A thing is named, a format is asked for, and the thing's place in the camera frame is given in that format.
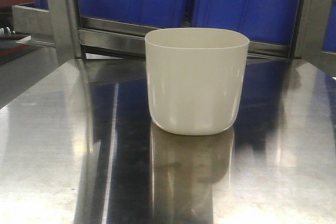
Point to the stainless steel shelf frame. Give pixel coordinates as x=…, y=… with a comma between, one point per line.
x=62, y=27

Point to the blue crate behind right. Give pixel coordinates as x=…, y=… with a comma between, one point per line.
x=270, y=21

